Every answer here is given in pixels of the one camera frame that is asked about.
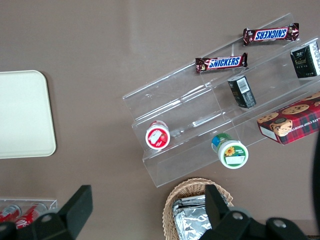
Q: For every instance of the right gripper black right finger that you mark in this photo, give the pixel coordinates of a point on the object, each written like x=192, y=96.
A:
x=217, y=212

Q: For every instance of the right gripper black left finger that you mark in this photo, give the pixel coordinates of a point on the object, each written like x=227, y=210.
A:
x=75, y=212

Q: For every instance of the light wicker basket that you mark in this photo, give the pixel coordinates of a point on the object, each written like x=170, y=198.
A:
x=186, y=188

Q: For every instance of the beige plastic tray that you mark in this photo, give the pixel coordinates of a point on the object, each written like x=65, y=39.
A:
x=25, y=112

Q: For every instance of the clear acrylic bottle rack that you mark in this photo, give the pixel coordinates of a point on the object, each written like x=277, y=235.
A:
x=52, y=203

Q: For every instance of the foil wrapped pack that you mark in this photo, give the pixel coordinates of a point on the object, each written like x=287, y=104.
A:
x=192, y=221
x=187, y=201

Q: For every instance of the red cola bottle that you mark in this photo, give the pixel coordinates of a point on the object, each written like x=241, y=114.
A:
x=8, y=213
x=30, y=214

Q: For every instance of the green sunflower lidded cup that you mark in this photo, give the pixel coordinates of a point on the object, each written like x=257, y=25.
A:
x=232, y=153

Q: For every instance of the red lidded yogurt cup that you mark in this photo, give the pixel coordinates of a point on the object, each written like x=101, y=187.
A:
x=157, y=136

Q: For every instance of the clear acrylic stepped shelf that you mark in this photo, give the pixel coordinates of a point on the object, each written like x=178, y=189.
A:
x=180, y=100

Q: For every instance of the red tartan cookie box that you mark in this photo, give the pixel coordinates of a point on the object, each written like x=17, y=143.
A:
x=295, y=120

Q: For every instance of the small black barcode carton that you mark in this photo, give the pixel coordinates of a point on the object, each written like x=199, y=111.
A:
x=241, y=91

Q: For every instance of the Snickers chocolate bar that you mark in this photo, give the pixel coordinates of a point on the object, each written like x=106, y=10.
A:
x=271, y=33
x=221, y=62

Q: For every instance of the black carton with white side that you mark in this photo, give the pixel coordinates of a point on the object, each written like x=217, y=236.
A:
x=306, y=60

